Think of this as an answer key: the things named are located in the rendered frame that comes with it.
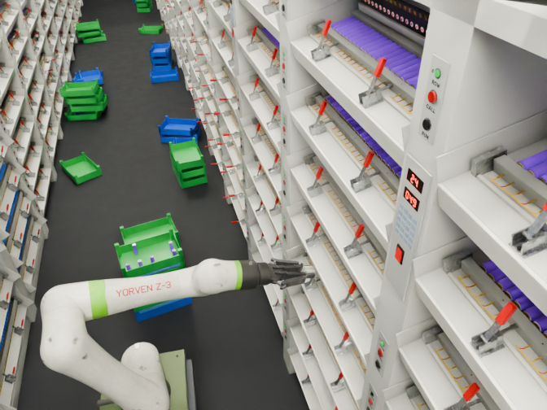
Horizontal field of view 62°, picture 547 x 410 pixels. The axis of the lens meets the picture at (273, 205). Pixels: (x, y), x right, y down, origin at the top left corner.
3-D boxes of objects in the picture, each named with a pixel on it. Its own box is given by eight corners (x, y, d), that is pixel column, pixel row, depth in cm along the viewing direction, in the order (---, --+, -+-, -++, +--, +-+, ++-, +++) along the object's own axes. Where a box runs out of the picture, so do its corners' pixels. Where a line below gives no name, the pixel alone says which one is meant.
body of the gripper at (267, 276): (250, 273, 151) (276, 272, 155) (256, 292, 145) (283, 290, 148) (254, 256, 147) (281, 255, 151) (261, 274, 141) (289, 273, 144)
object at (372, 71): (407, 173, 78) (399, 104, 69) (294, 57, 124) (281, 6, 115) (513, 128, 79) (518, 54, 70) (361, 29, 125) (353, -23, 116)
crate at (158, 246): (124, 281, 222) (120, 268, 217) (117, 255, 237) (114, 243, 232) (184, 261, 232) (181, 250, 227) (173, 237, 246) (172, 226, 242)
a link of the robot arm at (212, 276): (198, 294, 133) (196, 256, 135) (190, 296, 144) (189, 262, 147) (244, 291, 138) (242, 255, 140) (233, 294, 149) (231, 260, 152)
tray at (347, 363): (361, 415, 126) (356, 400, 120) (292, 267, 173) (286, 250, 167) (426, 386, 127) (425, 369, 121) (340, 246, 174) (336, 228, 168)
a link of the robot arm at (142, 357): (133, 412, 161) (122, 381, 150) (128, 377, 173) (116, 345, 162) (170, 399, 165) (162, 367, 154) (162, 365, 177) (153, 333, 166)
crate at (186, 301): (137, 322, 241) (134, 312, 237) (130, 296, 256) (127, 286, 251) (192, 303, 251) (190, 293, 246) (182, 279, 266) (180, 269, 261)
